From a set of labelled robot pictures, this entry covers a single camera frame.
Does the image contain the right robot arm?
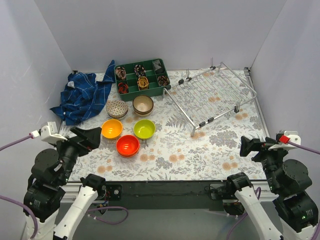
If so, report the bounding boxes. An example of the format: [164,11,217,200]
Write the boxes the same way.
[226,131,320,240]

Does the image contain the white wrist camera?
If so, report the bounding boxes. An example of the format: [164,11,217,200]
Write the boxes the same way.
[268,130,301,151]
[40,121,68,145]

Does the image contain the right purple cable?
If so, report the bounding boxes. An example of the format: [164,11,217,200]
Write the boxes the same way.
[227,134,320,240]

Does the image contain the floral table mat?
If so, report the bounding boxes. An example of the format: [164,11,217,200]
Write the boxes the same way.
[46,69,279,182]

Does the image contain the beige bowl with drawing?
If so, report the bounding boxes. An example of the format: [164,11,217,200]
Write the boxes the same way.
[134,109,153,117]

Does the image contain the yellow bowl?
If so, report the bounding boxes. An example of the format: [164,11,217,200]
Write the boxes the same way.
[101,119,123,140]

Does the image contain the metal dish rack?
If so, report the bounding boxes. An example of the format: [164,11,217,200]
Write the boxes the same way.
[162,61,257,136]

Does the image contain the hair ties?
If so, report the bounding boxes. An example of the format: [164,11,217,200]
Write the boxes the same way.
[115,65,127,79]
[134,64,147,77]

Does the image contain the yellow ties bottom middle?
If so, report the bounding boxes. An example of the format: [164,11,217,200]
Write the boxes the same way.
[137,76,149,91]

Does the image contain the lime green bowl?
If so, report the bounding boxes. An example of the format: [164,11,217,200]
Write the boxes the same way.
[133,119,156,140]

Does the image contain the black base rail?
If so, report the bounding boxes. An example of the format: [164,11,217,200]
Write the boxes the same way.
[99,180,248,216]

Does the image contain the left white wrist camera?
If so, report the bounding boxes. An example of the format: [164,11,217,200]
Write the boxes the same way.
[40,121,68,145]

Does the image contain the brown ties bottom right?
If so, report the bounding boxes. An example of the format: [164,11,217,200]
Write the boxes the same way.
[157,75,170,87]

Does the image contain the hair ties top middle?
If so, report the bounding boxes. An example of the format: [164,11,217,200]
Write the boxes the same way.
[134,64,147,77]

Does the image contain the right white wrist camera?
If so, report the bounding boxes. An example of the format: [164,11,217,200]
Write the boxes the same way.
[268,130,301,151]

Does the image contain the black brown bowl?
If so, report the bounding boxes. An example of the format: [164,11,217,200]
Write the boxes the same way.
[132,95,154,115]

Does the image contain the purple cable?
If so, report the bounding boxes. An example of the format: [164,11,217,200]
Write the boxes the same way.
[0,132,130,240]
[227,134,320,240]

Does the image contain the hair ties top left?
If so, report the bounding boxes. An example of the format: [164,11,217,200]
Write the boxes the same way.
[115,65,127,79]

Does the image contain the brown patterned white bowl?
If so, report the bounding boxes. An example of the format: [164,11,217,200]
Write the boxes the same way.
[105,100,129,119]

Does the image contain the green compartment tray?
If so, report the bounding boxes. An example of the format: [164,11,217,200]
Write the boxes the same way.
[114,58,171,102]

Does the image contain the blue plaid cloth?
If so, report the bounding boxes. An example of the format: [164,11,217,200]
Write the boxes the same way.
[50,60,116,126]

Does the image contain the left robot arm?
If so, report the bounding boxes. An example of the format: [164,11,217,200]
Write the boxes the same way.
[23,122,107,240]

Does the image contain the orange bowl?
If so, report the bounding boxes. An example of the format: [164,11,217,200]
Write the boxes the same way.
[116,134,140,154]
[118,149,139,158]

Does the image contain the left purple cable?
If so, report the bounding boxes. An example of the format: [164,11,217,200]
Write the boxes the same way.
[0,132,130,240]

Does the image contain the red black ties bottom left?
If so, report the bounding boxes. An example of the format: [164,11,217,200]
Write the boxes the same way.
[118,82,129,94]

